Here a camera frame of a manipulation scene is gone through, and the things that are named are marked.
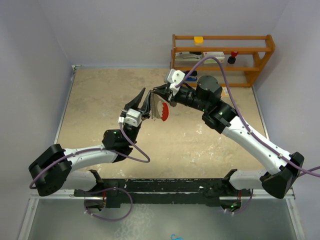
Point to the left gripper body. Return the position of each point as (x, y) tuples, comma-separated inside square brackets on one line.
[(123, 111)]

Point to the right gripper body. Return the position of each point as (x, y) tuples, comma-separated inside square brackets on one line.
[(180, 95)]

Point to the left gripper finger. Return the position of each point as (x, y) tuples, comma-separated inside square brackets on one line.
[(134, 103), (145, 109)]

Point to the red grey key holder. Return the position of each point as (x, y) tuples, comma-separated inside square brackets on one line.
[(159, 108)]

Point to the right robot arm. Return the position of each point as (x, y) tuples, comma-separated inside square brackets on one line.
[(278, 174)]

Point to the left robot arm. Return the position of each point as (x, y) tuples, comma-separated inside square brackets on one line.
[(56, 165)]

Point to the blue stapler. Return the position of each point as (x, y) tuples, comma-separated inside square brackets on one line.
[(193, 77)]

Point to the grey stapler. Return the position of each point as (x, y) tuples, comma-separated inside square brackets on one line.
[(188, 56)]

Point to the yellow block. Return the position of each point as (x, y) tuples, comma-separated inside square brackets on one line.
[(198, 40)]

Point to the white cardboard box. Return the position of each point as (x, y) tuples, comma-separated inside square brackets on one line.
[(213, 56)]

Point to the wooden shelf rack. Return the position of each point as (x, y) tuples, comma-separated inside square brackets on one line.
[(247, 54)]

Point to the blue object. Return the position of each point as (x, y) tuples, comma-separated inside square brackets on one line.
[(174, 237)]

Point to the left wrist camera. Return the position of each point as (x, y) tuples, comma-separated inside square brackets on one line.
[(131, 117)]

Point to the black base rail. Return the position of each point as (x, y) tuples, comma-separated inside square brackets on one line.
[(211, 192)]

